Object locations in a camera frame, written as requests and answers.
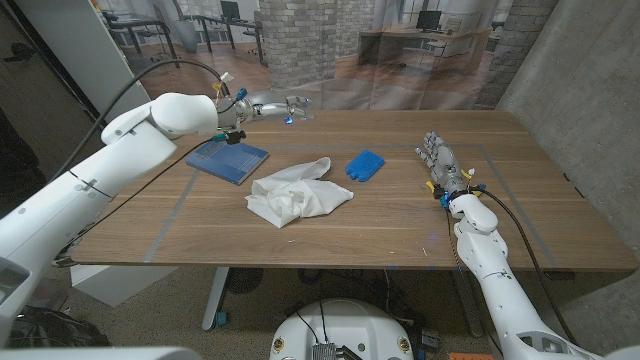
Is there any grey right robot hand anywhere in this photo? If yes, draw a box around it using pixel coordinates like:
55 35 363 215
414 131 475 199

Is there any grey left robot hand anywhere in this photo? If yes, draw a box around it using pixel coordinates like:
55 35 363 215
215 94 315 134

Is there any white towel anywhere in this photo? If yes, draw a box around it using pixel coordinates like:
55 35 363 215
244 156 355 230

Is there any blue book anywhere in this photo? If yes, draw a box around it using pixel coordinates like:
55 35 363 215
184 140 270 186

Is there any printed office backdrop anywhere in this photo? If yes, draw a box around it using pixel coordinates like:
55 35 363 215
92 0 559 111

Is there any grey table leg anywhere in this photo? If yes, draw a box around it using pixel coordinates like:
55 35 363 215
449 269 485 339

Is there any black round fan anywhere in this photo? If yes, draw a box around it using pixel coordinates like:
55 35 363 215
224 267 265 295

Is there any white cabinet panel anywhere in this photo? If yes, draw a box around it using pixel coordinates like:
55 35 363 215
14 0 169 151

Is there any white table leg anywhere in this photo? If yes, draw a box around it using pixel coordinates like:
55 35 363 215
201 267 231 332

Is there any white robot torso base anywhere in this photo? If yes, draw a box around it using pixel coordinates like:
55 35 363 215
269 298 415 360

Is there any white box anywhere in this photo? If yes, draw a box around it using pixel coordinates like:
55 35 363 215
69 263 179 307

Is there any person in dark clothes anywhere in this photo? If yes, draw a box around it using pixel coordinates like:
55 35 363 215
0 107 49 216

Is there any black bag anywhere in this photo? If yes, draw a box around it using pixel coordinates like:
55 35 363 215
7 305 112 349

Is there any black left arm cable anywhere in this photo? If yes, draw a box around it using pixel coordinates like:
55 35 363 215
49 58 226 181

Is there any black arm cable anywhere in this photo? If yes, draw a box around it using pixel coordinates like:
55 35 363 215
49 58 226 181
474 187 580 346

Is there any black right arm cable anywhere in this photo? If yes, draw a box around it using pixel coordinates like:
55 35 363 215
474 187 580 346

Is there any black door handle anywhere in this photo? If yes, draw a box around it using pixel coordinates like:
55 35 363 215
2 42 36 64

